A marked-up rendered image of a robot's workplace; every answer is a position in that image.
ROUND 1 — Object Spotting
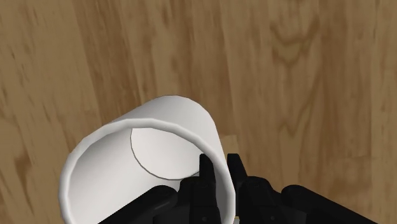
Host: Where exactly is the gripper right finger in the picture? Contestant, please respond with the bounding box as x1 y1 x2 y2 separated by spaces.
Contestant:
226 153 379 224

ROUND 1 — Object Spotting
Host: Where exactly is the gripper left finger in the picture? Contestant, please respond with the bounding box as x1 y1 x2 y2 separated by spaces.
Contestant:
98 153 222 224

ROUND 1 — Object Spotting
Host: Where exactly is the white cup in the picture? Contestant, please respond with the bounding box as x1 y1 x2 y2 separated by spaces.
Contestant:
58 94 237 224

